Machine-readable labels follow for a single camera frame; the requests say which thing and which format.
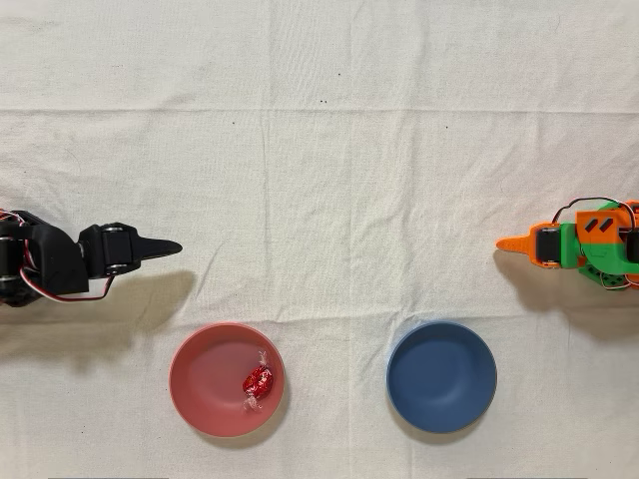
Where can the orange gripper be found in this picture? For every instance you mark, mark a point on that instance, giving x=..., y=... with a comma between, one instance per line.
x=548, y=245

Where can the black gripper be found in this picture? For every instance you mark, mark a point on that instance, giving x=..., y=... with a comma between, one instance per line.
x=121, y=249

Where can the red candy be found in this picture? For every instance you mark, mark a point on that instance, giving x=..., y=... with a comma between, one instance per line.
x=258, y=381

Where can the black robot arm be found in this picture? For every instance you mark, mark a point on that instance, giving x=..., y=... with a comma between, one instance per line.
x=50, y=259

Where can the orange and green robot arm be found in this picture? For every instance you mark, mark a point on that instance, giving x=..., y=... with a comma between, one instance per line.
x=599, y=249

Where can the red bowl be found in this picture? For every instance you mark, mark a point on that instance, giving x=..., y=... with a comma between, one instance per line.
x=209, y=379

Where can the blue bowl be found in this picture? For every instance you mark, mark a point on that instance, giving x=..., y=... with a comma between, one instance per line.
x=442, y=376

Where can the white tablecloth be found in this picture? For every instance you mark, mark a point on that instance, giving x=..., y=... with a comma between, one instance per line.
x=349, y=149

